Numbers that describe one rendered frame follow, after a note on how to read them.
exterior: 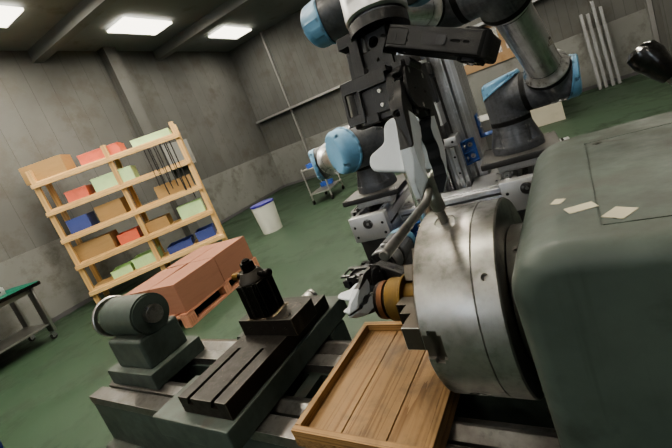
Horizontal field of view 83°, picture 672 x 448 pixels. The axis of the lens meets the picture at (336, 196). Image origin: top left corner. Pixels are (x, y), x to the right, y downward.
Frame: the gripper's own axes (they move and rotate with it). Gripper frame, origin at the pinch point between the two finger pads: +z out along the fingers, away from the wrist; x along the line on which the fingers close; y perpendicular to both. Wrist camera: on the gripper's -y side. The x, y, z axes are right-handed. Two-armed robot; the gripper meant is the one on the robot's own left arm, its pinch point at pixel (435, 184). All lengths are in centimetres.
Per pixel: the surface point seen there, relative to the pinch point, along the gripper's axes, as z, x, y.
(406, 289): 18.1, -22.5, 18.3
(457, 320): 19.1, -9.0, 4.7
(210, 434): 42, -6, 65
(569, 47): -233, -1025, -20
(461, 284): 14.4, -10.1, 3.4
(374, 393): 40, -25, 33
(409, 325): 20.7, -11.7, 13.7
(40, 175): -164, -215, 734
